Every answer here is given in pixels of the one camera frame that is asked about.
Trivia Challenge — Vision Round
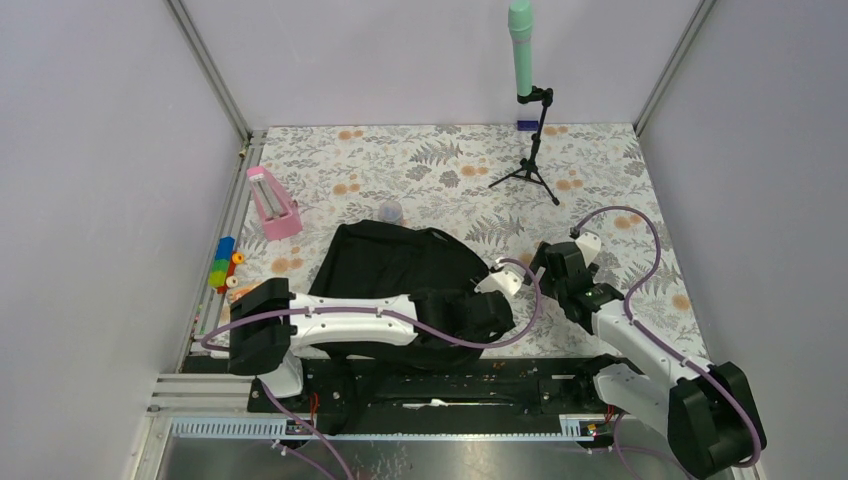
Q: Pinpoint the black tripod microphone stand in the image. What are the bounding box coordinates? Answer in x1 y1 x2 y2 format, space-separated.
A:
488 86 560 206

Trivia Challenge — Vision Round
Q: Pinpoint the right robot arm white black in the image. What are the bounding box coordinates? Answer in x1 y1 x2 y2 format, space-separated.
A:
530 241 767 479

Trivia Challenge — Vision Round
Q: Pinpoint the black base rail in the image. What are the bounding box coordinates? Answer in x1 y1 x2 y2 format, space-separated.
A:
185 354 637 437

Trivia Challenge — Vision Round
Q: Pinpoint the pink metronome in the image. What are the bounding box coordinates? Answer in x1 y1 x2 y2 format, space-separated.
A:
246 166 303 241

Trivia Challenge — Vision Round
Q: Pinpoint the floral table mat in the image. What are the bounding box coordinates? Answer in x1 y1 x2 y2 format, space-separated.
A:
235 123 706 354

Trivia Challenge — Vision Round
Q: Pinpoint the clear small cup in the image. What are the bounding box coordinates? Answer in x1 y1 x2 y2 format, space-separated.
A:
377 200 404 225

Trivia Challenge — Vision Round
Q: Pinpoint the colourful toy block train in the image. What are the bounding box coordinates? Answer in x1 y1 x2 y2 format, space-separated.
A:
207 236 245 294

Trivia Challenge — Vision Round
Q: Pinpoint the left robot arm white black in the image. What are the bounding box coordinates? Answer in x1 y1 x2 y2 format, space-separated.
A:
227 278 515 411

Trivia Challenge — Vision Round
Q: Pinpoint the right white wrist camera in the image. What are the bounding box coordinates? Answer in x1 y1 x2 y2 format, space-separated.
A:
574 231 602 266

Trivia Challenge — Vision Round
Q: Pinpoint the orange snack packet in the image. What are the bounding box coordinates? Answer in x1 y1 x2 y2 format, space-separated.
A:
226 282 260 304

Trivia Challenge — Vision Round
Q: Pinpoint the small blue block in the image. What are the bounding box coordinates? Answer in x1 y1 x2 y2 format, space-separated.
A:
516 120 539 131

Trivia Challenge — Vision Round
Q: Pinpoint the black student backpack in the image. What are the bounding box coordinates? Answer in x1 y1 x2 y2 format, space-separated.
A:
307 220 495 372

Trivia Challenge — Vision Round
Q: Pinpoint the green microphone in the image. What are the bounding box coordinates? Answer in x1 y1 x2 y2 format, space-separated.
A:
507 0 534 97

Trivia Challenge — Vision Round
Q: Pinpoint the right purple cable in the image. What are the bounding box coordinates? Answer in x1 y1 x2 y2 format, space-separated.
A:
569 205 763 480

